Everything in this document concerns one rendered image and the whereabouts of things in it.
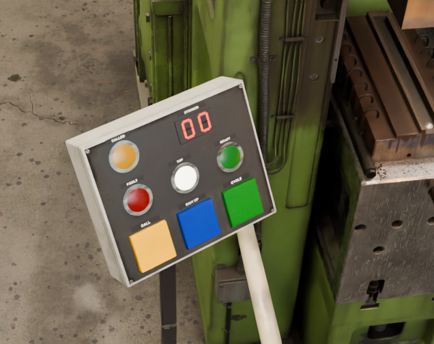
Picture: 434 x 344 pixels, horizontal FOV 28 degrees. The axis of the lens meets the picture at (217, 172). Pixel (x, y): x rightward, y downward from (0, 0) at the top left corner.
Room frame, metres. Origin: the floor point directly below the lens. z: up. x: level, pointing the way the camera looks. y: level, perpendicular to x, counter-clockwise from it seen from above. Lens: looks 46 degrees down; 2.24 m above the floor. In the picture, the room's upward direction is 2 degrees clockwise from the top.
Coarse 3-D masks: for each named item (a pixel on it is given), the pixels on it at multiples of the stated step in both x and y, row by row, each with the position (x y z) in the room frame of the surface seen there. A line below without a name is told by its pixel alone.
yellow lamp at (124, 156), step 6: (126, 144) 1.06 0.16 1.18; (120, 150) 1.05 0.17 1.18; (126, 150) 1.05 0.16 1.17; (132, 150) 1.06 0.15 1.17; (114, 156) 1.04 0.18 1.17; (120, 156) 1.04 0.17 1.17; (126, 156) 1.05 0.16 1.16; (132, 156) 1.05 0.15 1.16; (114, 162) 1.03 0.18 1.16; (120, 162) 1.04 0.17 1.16; (126, 162) 1.04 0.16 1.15; (132, 162) 1.05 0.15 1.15; (120, 168) 1.03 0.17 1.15; (126, 168) 1.04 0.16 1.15
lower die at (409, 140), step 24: (360, 24) 1.70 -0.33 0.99; (360, 48) 1.60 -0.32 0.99; (384, 48) 1.59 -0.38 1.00; (408, 48) 1.61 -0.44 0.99; (384, 72) 1.52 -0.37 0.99; (432, 72) 1.52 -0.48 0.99; (384, 96) 1.44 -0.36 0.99; (408, 96) 1.43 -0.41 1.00; (432, 96) 1.44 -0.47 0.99; (360, 120) 1.40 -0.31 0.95; (384, 120) 1.37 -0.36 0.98; (408, 120) 1.36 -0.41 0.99; (384, 144) 1.31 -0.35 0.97; (408, 144) 1.32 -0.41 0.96; (432, 144) 1.33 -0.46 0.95
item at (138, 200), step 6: (132, 192) 1.01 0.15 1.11; (138, 192) 1.02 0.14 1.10; (144, 192) 1.02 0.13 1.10; (132, 198) 1.01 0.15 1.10; (138, 198) 1.01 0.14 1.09; (144, 198) 1.02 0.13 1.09; (132, 204) 1.00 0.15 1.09; (138, 204) 1.01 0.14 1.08; (144, 204) 1.01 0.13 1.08; (132, 210) 1.00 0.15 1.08; (138, 210) 1.00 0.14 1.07
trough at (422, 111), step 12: (384, 24) 1.71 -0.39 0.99; (384, 36) 1.66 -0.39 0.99; (396, 36) 1.64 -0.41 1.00; (396, 48) 1.61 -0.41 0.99; (396, 60) 1.57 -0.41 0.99; (408, 60) 1.55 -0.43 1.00; (408, 72) 1.53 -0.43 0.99; (408, 84) 1.49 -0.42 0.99; (420, 96) 1.45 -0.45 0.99; (420, 108) 1.41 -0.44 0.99; (432, 120) 1.37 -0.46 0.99; (432, 132) 1.33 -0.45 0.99
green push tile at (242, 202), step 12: (252, 180) 1.12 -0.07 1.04; (228, 192) 1.08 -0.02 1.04; (240, 192) 1.09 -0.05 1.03; (252, 192) 1.10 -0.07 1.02; (228, 204) 1.07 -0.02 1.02; (240, 204) 1.08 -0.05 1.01; (252, 204) 1.09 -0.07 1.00; (228, 216) 1.06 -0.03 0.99; (240, 216) 1.07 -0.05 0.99; (252, 216) 1.08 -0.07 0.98
